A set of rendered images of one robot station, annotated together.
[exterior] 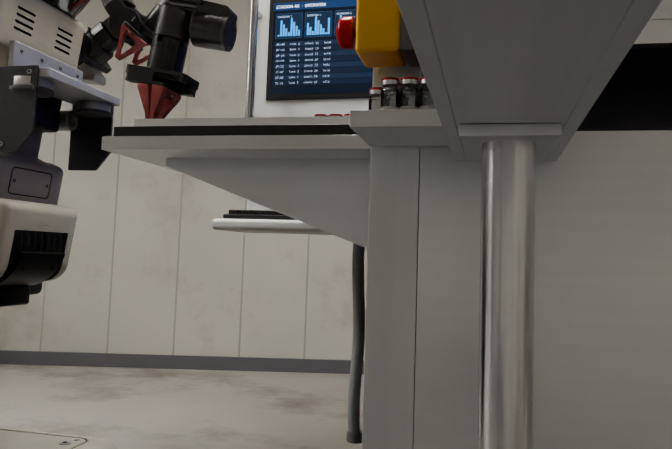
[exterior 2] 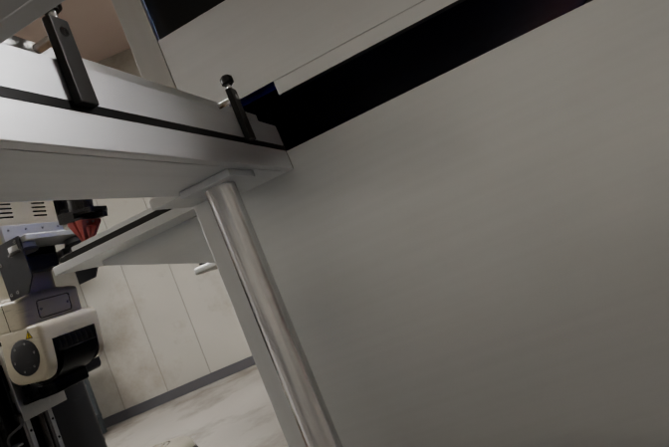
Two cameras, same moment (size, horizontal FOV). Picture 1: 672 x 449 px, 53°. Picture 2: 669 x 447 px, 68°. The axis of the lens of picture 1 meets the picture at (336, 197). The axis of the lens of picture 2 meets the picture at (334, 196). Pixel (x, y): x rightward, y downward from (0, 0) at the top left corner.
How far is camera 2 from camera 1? 37 cm
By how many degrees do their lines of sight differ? 2
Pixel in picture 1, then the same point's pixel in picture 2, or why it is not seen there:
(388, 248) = (227, 261)
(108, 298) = (195, 337)
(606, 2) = (73, 160)
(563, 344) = (341, 273)
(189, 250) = not seen: hidden behind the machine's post
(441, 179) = not seen: hidden behind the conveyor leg
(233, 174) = (141, 253)
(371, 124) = (162, 203)
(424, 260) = not seen: hidden behind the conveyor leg
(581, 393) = (363, 297)
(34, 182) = (57, 303)
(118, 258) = (190, 309)
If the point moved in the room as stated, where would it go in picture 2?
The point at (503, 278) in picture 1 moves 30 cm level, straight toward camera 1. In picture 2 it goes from (241, 265) to (93, 317)
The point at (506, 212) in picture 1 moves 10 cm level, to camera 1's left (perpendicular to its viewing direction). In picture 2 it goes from (227, 228) to (167, 254)
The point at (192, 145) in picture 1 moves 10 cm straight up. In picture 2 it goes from (102, 250) to (86, 208)
